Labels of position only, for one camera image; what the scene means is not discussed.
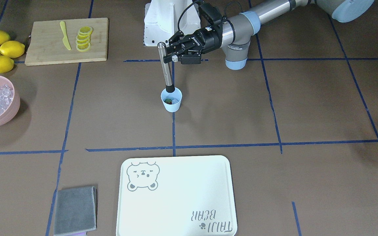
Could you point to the white bear tray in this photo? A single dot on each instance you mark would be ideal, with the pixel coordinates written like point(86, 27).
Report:
point(176, 196)

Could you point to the wooden cutting board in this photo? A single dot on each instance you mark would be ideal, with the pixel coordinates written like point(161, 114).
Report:
point(47, 48)

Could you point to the pink bowl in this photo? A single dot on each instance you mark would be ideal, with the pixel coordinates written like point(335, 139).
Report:
point(13, 108)

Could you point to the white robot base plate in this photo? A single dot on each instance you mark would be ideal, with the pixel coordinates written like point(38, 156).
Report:
point(162, 19)

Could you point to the grey folded cloth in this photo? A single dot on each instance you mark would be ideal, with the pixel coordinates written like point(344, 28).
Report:
point(75, 211)

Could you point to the red strawberry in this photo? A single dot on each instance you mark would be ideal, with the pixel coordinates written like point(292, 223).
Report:
point(168, 101)

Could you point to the yellow plastic knife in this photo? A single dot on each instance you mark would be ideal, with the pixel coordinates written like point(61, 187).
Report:
point(65, 39)

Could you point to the lemon slice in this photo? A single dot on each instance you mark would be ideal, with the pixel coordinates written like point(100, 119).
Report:
point(85, 30)
point(82, 39)
point(83, 47)

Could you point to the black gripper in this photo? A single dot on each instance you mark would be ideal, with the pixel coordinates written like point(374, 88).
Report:
point(207, 39)

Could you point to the light blue cup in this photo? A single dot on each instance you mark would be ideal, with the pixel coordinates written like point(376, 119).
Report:
point(175, 97)

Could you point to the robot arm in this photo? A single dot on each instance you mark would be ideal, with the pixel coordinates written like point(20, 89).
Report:
point(233, 34)

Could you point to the steel muddler rod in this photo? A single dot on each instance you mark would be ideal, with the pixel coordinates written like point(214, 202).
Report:
point(165, 67)

